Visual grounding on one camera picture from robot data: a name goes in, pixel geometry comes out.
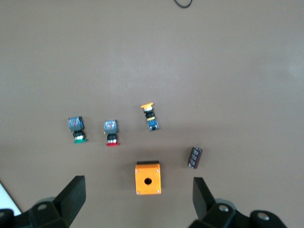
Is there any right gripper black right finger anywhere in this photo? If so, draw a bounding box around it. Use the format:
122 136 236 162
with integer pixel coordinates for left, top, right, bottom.
189 177 289 228

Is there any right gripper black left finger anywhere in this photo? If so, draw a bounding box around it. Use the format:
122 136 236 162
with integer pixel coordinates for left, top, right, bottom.
0 175 86 228

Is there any white drawer cabinet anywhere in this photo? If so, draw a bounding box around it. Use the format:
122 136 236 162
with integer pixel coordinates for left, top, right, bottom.
0 180 22 216

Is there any red push button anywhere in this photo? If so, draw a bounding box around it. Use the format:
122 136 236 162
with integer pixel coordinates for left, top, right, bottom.
103 119 121 147

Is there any yellow push button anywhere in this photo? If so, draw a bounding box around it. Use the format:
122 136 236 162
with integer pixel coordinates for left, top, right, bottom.
140 102 161 132

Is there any black terminal block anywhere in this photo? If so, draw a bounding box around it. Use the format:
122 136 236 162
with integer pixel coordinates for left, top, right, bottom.
187 146 203 170

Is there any orange button enclosure box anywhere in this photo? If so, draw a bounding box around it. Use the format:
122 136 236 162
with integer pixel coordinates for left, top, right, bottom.
134 161 162 196

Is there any black looped cable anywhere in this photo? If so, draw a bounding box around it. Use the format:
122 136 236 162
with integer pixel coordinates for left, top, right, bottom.
173 0 194 9

